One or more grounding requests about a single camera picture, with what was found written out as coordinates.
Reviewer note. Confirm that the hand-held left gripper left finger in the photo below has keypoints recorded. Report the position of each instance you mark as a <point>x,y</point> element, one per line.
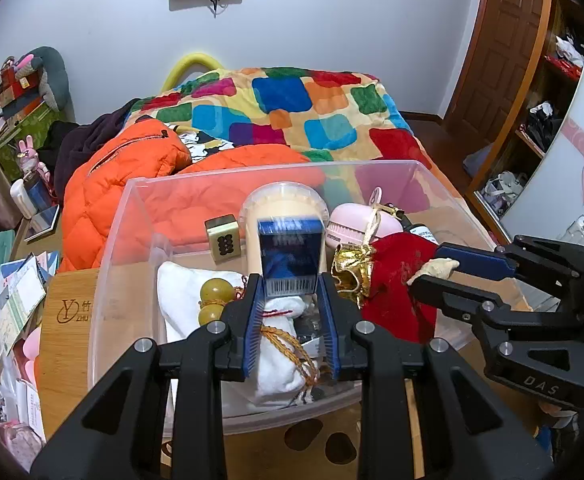
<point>254,320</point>

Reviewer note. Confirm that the orange down jacket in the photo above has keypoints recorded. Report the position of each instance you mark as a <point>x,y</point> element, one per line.
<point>122,175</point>

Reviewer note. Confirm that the stack of paper cards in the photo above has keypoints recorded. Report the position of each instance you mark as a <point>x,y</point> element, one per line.
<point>19,305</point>

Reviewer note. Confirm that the clear plastic storage box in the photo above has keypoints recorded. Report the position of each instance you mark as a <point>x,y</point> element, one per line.
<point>137,240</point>

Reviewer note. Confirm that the white bottle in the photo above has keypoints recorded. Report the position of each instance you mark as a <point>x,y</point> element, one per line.
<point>19,195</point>

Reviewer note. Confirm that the dark bottle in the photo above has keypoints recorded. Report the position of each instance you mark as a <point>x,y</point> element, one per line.
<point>422,232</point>

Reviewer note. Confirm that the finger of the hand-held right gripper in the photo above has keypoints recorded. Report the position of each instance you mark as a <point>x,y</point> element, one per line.
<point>477,260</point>
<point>452,297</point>

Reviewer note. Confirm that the wooden desktop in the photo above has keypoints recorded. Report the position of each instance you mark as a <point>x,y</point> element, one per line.
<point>72,335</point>

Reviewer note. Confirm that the small blue box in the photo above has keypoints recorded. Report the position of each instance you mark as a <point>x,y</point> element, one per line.
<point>289,255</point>

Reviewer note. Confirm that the mahjong tile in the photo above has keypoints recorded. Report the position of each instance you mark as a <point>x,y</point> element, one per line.
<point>224,240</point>

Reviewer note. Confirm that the colourful checked blanket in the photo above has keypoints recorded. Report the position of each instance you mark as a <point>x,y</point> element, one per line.
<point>282,95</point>

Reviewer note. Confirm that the beige lidded plastic cup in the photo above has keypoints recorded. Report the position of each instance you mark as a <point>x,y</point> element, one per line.
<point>282,202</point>

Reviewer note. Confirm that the red gift box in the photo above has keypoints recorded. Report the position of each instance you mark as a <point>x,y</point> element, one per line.
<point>17,80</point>

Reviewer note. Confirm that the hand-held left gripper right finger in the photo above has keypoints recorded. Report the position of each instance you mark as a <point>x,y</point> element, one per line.
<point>329,325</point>

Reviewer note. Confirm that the wooden shelf unit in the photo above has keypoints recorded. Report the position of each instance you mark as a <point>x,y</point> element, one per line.
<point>537,110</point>

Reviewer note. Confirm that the pink rabbit toy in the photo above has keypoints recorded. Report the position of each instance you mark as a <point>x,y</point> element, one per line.
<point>28,152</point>

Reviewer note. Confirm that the tablet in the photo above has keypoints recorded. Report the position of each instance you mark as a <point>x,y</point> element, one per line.
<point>42,222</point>

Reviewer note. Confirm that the brown wooden door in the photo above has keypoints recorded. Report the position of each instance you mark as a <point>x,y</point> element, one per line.
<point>502,35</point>

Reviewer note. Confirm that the pile of printed packets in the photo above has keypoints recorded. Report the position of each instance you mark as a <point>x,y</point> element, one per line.
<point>17,410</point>

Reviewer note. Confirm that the white sliding wardrobe door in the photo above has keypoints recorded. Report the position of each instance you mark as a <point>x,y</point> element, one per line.
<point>562,175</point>

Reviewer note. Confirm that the dark clothing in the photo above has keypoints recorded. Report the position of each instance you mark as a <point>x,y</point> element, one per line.
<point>77,145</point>

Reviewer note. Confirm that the small cream shell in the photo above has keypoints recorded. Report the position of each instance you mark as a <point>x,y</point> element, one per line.
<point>437,267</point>

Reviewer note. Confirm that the green box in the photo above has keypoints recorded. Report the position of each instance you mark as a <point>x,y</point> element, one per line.
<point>32,125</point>

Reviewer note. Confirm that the cartoon print cloth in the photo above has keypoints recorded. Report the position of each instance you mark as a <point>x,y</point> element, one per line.
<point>202,145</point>

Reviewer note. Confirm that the pink round case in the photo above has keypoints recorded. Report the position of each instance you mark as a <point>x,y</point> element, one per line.
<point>352,222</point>

